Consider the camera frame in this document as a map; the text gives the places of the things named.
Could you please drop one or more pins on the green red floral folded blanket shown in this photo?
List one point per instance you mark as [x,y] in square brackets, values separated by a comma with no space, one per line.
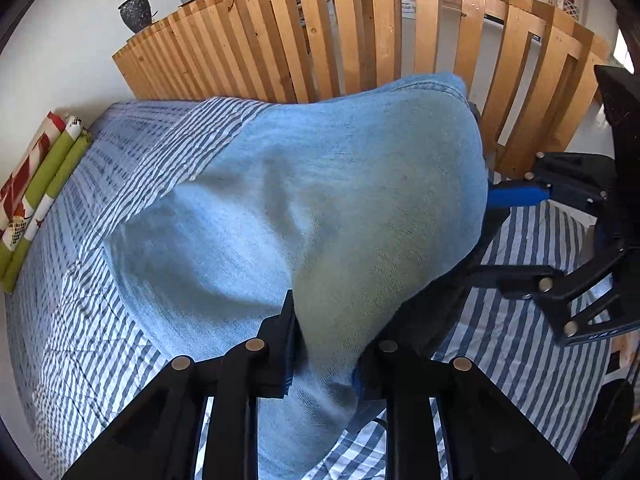
[27,196]

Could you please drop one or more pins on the wooden slatted headboard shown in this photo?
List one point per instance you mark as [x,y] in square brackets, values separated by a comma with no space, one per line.
[536,62]

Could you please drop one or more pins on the light blue denim jeans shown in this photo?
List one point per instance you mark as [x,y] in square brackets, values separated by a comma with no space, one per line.
[350,206]

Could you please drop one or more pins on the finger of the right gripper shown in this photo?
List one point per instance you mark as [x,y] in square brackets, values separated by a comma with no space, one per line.
[580,181]
[547,285]

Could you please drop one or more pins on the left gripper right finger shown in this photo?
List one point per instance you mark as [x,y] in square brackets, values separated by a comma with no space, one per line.
[450,417]

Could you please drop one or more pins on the dark flower pot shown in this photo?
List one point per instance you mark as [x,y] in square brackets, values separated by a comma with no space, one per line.
[136,14]

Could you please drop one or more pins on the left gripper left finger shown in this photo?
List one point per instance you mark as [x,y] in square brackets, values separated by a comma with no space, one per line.
[198,419]

